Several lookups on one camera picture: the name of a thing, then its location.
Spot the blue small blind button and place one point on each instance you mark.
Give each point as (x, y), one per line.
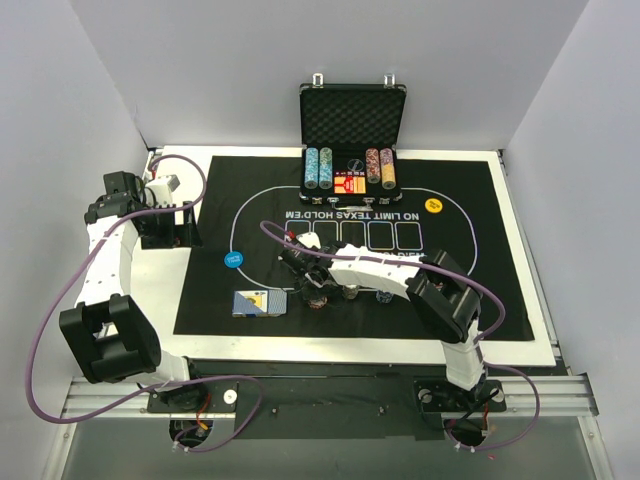
(233, 259)

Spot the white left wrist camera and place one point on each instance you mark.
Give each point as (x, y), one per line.
(159, 191)

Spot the yellow big blind button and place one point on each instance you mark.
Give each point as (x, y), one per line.
(433, 205)

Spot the black poker felt mat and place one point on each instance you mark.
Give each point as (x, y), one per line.
(244, 191)

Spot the red playing card box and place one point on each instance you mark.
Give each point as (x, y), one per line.
(349, 185)

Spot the green chip row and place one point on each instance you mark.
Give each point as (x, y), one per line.
(325, 168)

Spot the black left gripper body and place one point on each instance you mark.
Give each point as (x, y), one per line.
(176, 236)

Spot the aluminium frame rail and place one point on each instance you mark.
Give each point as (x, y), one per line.
(506, 394)

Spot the grey poker chip stack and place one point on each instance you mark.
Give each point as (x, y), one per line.
(350, 292)

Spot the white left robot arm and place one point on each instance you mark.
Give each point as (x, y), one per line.
(109, 335)

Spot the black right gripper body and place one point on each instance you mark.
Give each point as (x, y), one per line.
(304, 273)

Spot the purple yellow chip row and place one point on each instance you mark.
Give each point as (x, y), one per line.
(387, 169)

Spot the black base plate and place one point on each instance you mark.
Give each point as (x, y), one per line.
(249, 400)

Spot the red poker chip stack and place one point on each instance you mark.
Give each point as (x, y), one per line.
(317, 303)

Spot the red chip row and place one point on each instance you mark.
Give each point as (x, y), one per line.
(373, 167)

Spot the clear dealer button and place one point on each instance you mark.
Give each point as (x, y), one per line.
(355, 165)

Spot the blue playing card deck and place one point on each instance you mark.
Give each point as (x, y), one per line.
(259, 303)

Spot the aluminium poker chip case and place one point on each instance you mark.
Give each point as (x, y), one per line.
(349, 119)

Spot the blue poker chip stack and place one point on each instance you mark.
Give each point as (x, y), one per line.
(384, 297)

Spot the light blue chip row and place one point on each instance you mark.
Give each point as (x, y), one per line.
(311, 168)

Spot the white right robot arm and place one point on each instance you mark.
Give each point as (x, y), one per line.
(447, 307)

